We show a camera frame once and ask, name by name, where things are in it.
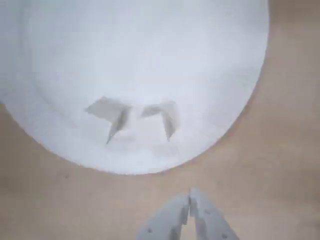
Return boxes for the white round plate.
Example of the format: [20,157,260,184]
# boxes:
[0,0,271,176]

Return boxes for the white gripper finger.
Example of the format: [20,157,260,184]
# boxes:
[188,187,240,240]
[136,194,189,240]

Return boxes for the white cube block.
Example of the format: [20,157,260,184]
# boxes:
[129,99,181,151]
[79,96,133,146]

